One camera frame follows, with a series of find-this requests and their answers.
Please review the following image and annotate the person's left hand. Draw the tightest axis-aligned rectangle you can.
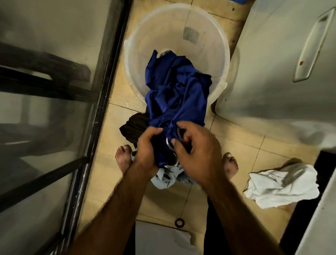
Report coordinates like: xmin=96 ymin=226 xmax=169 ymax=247
xmin=134 ymin=127 xmax=164 ymax=177

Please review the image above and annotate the person's right hand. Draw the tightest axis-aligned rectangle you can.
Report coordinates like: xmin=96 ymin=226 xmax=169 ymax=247
xmin=171 ymin=120 xmax=225 ymax=188

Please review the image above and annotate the black eyelet curtain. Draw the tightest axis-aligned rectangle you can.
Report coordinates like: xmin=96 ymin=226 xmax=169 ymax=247
xmin=119 ymin=113 xmax=152 ymax=147

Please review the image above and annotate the light blue clothes cloth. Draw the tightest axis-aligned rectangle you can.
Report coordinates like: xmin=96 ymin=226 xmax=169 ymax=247
xmin=131 ymin=150 xmax=185 ymax=190

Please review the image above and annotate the blue eyelet curtain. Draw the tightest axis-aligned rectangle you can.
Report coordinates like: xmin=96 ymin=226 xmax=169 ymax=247
xmin=144 ymin=50 xmax=213 ymax=169

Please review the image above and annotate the large white clothes cloth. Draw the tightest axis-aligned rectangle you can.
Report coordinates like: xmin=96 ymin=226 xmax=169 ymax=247
xmin=243 ymin=163 xmax=320 ymax=209

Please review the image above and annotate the white washing machine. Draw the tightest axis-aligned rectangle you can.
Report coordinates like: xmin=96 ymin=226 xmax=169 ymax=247
xmin=214 ymin=0 xmax=336 ymax=154

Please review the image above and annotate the translucent white plastic bucket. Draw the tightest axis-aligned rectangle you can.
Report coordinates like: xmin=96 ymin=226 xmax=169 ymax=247
xmin=123 ymin=3 xmax=231 ymax=106

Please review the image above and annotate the person's right forearm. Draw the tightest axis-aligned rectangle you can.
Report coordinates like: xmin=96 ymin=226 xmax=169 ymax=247
xmin=201 ymin=178 xmax=283 ymax=255

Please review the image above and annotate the person's left forearm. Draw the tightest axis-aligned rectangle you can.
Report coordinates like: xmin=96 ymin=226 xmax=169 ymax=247
xmin=67 ymin=163 xmax=159 ymax=255

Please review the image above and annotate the person's left foot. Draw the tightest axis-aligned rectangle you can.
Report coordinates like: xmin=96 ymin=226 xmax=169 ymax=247
xmin=115 ymin=145 xmax=133 ymax=175

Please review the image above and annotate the dark wooden furniture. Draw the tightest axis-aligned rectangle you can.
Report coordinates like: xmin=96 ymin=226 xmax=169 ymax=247
xmin=0 ymin=42 xmax=93 ymax=103

